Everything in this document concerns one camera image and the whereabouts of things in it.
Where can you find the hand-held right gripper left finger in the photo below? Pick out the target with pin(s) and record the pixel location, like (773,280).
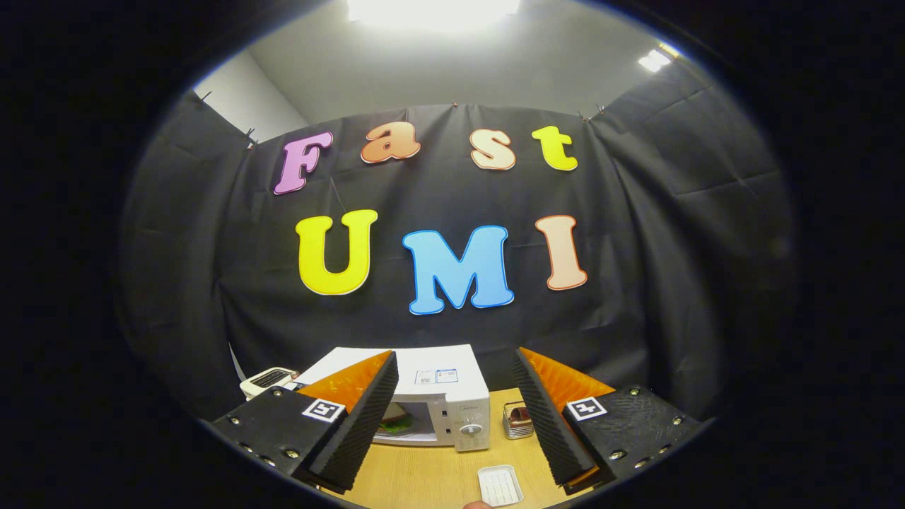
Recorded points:
(360,431)

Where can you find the small white rectangular tray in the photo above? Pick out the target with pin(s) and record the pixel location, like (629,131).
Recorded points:
(500,486)

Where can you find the small ceiling light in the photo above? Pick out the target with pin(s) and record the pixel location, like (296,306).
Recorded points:
(654,60)

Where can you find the white microwave oven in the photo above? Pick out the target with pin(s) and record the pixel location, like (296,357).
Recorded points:
(424,357)

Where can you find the sandwich with lettuce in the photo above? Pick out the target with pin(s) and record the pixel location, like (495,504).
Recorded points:
(397,424)

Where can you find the brown spoon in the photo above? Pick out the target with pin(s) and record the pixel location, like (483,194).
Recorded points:
(522,417)

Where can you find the large ceiling light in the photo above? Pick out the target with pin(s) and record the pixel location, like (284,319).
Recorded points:
(431,13)

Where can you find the white toaster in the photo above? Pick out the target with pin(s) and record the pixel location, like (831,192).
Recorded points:
(258,387)

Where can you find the black backdrop cloth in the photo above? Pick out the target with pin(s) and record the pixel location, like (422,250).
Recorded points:
(672,247)

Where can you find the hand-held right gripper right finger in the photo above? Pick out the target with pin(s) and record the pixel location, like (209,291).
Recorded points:
(548,424)

